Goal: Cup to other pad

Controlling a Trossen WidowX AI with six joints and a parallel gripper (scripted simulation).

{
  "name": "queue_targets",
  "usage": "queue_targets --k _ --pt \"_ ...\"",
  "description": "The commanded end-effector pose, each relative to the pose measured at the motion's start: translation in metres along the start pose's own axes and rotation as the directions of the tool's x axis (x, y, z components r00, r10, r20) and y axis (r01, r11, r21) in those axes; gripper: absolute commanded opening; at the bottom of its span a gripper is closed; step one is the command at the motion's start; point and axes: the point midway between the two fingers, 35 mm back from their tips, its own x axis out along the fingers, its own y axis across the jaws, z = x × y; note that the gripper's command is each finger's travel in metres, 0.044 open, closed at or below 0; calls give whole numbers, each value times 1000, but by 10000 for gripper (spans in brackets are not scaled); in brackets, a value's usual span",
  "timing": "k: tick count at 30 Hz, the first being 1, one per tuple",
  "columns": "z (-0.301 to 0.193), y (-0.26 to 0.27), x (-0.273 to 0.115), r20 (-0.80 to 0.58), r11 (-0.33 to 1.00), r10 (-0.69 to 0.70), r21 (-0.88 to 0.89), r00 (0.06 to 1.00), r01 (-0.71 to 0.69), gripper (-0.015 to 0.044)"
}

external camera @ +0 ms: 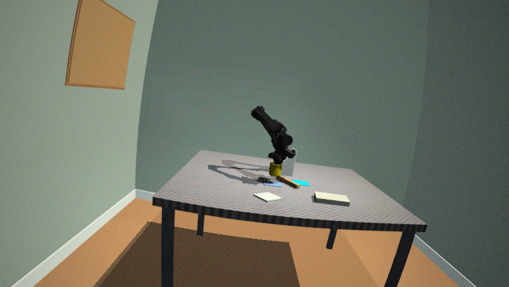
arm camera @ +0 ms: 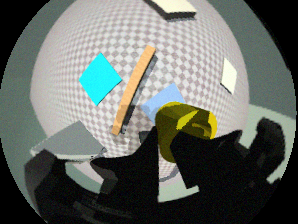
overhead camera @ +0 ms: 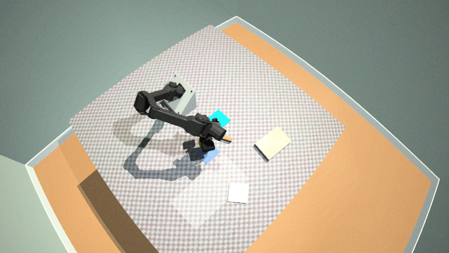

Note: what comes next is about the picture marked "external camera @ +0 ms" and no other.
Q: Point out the tan flat bar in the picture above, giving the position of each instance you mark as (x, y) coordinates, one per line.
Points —
(288, 182)

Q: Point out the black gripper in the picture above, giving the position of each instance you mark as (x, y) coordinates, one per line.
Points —
(277, 155)

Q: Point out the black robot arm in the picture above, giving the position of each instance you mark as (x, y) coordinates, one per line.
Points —
(276, 130)

